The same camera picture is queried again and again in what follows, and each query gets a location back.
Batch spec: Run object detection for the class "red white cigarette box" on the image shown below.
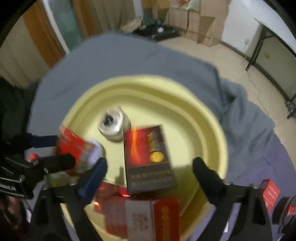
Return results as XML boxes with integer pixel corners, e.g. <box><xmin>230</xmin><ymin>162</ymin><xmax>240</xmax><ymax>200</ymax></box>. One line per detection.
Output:
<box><xmin>56</xmin><ymin>126</ymin><xmax>103</xmax><ymax>176</ymax></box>

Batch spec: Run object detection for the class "red silver Honghe cigarette box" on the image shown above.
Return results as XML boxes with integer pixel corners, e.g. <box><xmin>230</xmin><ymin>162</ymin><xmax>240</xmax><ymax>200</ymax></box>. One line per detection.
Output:
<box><xmin>94</xmin><ymin>182</ymin><xmax>180</xmax><ymax>240</ymax></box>

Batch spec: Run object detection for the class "white tape roll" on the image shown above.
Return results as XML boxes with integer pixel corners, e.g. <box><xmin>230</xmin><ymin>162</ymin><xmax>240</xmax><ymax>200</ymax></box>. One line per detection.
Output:
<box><xmin>98</xmin><ymin>106</ymin><xmax>131</xmax><ymax>142</ymax></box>

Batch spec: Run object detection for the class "dark red flame cigarette box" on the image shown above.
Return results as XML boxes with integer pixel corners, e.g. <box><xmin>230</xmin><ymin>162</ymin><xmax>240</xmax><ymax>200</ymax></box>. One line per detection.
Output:
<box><xmin>123</xmin><ymin>126</ymin><xmax>177</xmax><ymax>196</ymax></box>

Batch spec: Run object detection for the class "purple table cloth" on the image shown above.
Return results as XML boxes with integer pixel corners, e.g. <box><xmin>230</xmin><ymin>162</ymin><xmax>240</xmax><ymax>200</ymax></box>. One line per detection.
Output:
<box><xmin>187</xmin><ymin>134</ymin><xmax>295</xmax><ymax>240</ymax></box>

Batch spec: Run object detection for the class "grey cloth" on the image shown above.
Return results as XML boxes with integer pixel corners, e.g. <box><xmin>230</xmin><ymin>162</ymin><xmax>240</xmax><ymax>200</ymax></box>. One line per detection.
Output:
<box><xmin>27</xmin><ymin>33</ymin><xmax>274</xmax><ymax>182</ymax></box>

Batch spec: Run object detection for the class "yellow plastic basin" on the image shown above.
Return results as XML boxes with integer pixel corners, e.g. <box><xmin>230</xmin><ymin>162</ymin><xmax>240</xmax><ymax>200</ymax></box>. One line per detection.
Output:
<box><xmin>61</xmin><ymin>75</ymin><xmax>228</xmax><ymax>240</ymax></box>

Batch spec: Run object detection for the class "black metal table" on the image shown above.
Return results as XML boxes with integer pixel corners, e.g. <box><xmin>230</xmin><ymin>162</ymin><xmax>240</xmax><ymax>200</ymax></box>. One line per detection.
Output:
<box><xmin>245</xmin><ymin>20</ymin><xmax>295</xmax><ymax>119</ymax></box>

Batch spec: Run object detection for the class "black open suitcase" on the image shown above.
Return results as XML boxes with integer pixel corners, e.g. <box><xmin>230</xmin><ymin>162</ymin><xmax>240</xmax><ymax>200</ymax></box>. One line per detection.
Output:
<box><xmin>132</xmin><ymin>18</ymin><xmax>180</xmax><ymax>42</ymax></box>

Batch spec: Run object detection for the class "cardboard boxes stack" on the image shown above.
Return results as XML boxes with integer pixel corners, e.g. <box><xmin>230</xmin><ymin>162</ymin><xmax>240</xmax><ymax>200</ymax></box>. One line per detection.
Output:
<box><xmin>166</xmin><ymin>1</ymin><xmax>231</xmax><ymax>47</ymax></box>

